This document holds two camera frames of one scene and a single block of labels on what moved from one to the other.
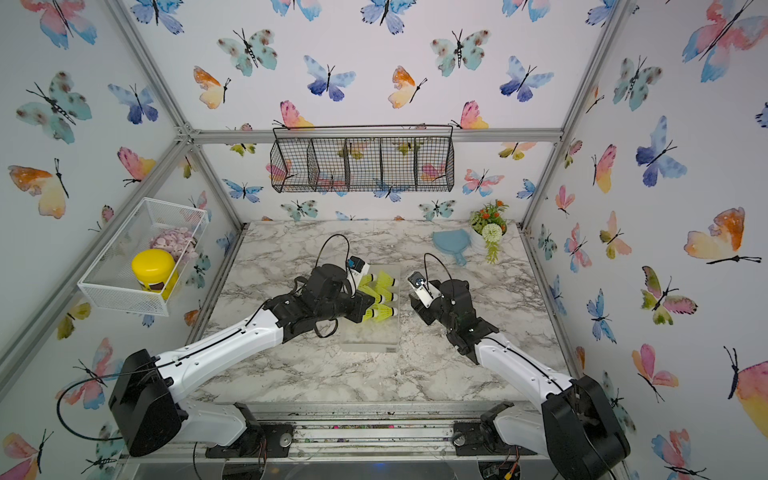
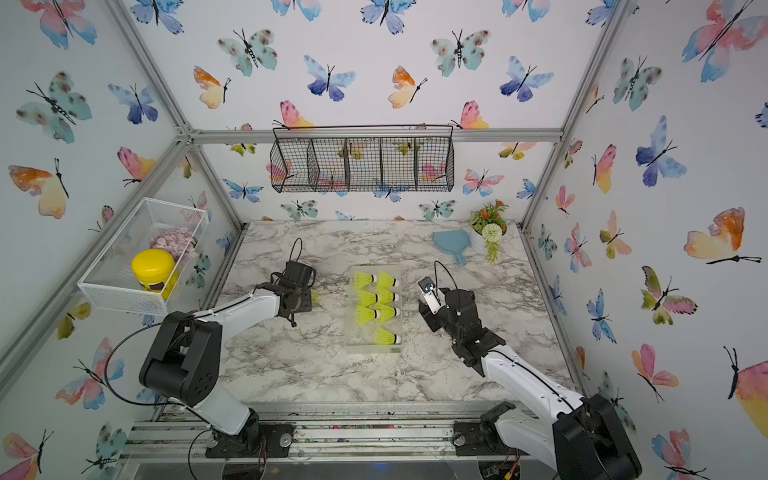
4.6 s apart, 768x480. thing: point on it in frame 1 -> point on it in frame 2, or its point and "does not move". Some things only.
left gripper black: [361, 303] -> [308, 305]
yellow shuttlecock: [385, 281] does not move
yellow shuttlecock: [386, 295] does not move
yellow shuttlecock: [384, 312] does not move
